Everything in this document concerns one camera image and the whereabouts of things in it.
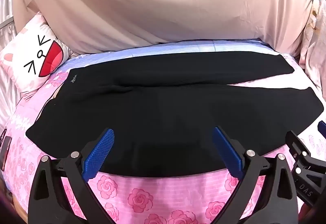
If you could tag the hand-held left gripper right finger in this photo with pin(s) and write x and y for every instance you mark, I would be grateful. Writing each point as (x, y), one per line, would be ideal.
(229, 150)

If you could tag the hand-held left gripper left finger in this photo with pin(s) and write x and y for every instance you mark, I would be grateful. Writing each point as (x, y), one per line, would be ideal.
(98, 152)

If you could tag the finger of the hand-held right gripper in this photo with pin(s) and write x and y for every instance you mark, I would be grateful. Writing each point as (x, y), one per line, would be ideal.
(298, 145)
(322, 129)

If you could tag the black pants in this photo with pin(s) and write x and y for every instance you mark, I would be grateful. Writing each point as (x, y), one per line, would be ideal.
(152, 112)

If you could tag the pink rose print bedsheet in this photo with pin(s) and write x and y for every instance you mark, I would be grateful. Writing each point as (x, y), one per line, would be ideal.
(152, 196)

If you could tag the pale floral blanket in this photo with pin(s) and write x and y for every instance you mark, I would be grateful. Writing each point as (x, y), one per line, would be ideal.
(314, 43)

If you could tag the dark rectangular object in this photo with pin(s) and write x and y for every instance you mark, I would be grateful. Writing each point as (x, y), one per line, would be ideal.
(5, 150)

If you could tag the cat face pillow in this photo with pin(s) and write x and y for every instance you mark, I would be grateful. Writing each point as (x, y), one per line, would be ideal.
(28, 61)

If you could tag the white satin sheet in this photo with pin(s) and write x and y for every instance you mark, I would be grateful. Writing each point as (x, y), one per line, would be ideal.
(7, 17)

